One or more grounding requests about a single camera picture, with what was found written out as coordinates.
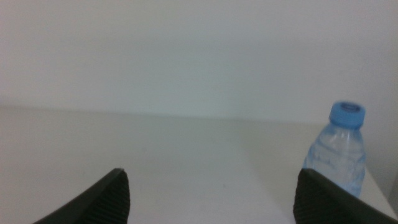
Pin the clear water bottle blue cap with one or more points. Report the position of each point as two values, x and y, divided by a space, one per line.
339 149

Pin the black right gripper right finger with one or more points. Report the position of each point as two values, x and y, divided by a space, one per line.
320 202

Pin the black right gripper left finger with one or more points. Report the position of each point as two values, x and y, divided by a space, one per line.
105 202

